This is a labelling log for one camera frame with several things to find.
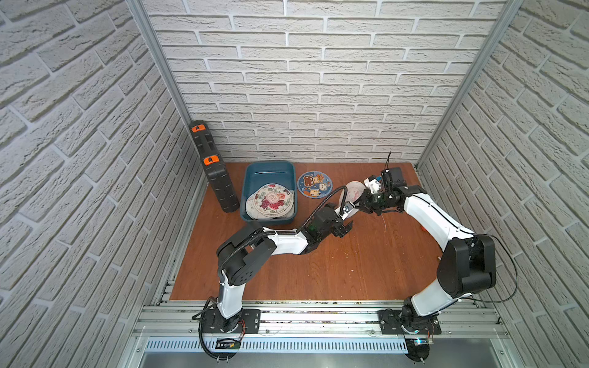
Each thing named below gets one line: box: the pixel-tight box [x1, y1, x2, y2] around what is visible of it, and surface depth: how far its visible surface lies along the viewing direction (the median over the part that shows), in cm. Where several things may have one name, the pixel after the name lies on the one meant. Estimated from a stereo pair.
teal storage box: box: [240, 160, 298, 225], surface depth 105 cm
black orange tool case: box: [189, 119, 241, 214], surface depth 88 cm
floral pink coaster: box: [245, 182, 296, 220], surface depth 102 cm
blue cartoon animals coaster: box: [297, 170, 333, 199], surface depth 116 cm
